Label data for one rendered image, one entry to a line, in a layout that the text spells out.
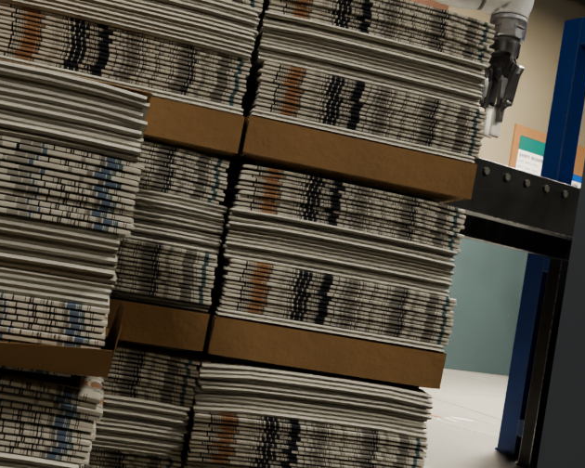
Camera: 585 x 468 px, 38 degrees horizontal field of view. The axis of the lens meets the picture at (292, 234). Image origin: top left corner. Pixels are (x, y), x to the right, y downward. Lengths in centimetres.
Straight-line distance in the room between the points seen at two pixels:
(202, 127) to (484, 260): 562
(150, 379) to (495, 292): 575
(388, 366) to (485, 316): 557
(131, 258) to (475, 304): 563
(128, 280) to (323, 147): 27
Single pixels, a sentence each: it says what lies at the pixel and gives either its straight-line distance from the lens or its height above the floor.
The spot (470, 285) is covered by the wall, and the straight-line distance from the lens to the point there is 644.
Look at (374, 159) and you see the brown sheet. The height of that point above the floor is 63.
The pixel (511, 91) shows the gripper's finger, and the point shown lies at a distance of 212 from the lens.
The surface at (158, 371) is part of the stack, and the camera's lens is 97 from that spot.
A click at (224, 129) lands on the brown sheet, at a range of 97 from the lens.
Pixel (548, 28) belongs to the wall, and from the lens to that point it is 709.
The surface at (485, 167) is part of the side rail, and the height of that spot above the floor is 78.
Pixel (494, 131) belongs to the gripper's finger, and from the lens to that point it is 212.
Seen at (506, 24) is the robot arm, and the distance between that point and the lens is 216.
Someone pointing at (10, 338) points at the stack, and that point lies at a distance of 67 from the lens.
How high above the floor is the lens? 48
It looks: 3 degrees up
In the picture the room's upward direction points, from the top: 10 degrees clockwise
